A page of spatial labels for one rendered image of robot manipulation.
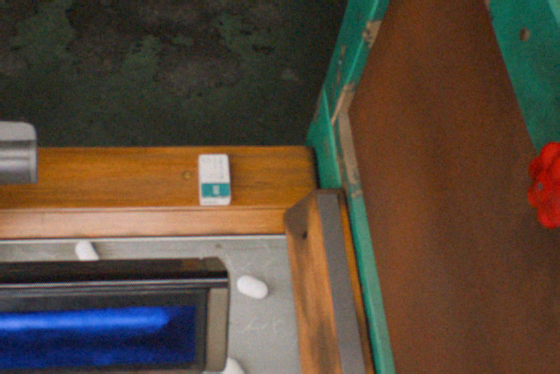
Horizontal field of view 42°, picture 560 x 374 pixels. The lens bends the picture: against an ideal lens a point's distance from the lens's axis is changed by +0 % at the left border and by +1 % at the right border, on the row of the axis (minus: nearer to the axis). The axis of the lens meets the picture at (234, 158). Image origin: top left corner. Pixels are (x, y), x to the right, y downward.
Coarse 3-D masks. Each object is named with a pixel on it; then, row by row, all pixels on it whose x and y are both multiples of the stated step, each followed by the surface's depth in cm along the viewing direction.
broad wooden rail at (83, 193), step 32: (64, 160) 89; (96, 160) 90; (128, 160) 90; (160, 160) 91; (192, 160) 91; (256, 160) 92; (288, 160) 92; (0, 192) 86; (32, 192) 87; (64, 192) 87; (96, 192) 87; (128, 192) 88; (160, 192) 88; (192, 192) 89; (256, 192) 89; (288, 192) 90; (0, 224) 85; (32, 224) 86; (64, 224) 86; (96, 224) 87; (128, 224) 87; (160, 224) 87; (192, 224) 88; (224, 224) 88; (256, 224) 89
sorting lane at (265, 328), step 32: (0, 256) 85; (32, 256) 85; (64, 256) 85; (128, 256) 86; (160, 256) 86; (192, 256) 87; (224, 256) 87; (256, 256) 88; (288, 256) 88; (288, 288) 86; (256, 320) 83; (288, 320) 84; (256, 352) 81; (288, 352) 82
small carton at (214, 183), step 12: (204, 156) 89; (216, 156) 89; (204, 168) 88; (216, 168) 88; (228, 168) 89; (204, 180) 87; (216, 180) 88; (228, 180) 88; (204, 192) 87; (216, 192) 87; (228, 192) 87; (204, 204) 88; (216, 204) 88; (228, 204) 88
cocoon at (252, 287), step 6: (246, 276) 84; (240, 282) 84; (246, 282) 84; (252, 282) 84; (258, 282) 84; (240, 288) 84; (246, 288) 83; (252, 288) 83; (258, 288) 83; (264, 288) 84; (252, 294) 84; (258, 294) 83; (264, 294) 84
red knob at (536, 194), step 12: (552, 144) 36; (540, 156) 36; (552, 156) 36; (528, 168) 38; (540, 168) 36; (552, 168) 35; (540, 180) 36; (552, 180) 35; (528, 192) 38; (540, 192) 36; (552, 192) 35; (540, 204) 36; (552, 204) 35; (540, 216) 36; (552, 216) 35
